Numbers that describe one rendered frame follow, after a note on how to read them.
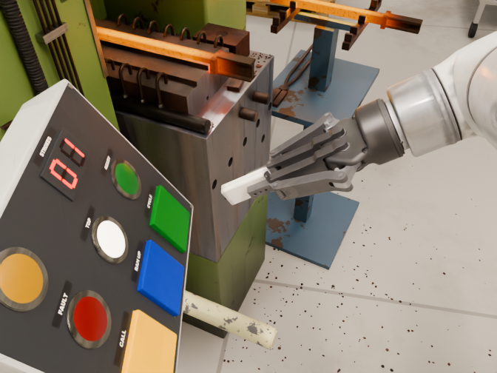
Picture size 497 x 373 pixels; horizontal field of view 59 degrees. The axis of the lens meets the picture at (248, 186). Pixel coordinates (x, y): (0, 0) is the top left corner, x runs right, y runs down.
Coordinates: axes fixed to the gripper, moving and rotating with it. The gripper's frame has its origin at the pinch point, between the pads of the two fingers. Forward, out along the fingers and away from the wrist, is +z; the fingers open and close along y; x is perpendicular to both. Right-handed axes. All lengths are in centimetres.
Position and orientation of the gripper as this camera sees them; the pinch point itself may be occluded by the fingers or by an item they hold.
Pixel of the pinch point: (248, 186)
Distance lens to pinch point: 59.7
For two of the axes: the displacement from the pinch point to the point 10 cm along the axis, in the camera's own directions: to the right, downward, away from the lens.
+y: -0.1, -7.1, 7.0
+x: -5.0, -6.0, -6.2
